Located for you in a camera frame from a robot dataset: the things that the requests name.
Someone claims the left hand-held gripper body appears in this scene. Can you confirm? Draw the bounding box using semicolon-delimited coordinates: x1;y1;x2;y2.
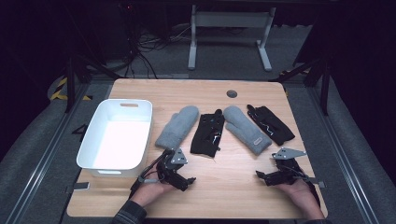
138;147;189;187

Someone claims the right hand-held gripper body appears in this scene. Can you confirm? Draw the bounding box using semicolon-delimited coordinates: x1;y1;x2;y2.
272;147;307;186

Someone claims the plain grey mitten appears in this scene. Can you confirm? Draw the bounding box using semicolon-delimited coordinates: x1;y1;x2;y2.
154;105;200;151

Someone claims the grey mitten with label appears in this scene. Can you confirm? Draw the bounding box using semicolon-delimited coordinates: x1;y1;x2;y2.
222;105;274;157

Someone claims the black glove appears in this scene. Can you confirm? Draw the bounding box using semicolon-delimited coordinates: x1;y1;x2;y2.
246;104;296;147
190;108;226;159

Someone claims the white plastic basket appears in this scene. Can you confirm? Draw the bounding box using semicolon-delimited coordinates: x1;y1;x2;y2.
76;98;154;179

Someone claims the person's right hand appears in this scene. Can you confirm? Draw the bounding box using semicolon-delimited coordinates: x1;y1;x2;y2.
275;181;321;211

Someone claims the person's left hand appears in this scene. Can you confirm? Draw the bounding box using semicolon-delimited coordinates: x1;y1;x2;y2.
130;182;176;208

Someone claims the black metal stand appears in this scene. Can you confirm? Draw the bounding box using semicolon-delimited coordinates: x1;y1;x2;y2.
64;54;122;115
269;55;332;117

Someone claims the yellow black hazard tape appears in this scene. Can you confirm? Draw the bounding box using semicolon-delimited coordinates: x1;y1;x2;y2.
49;77;93;102

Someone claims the left hand-held gripper cable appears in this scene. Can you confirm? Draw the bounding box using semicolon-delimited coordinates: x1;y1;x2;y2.
129;150;171;199

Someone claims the metal floor rail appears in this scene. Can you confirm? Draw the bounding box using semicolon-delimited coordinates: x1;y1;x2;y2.
306;85;381;224
3;82;92;224

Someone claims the tangle of floor cables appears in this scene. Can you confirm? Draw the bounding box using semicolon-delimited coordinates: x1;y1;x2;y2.
124;24;194;79

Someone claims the white metal desk frame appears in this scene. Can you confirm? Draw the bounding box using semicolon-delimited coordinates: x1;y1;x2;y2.
187;4;277;73

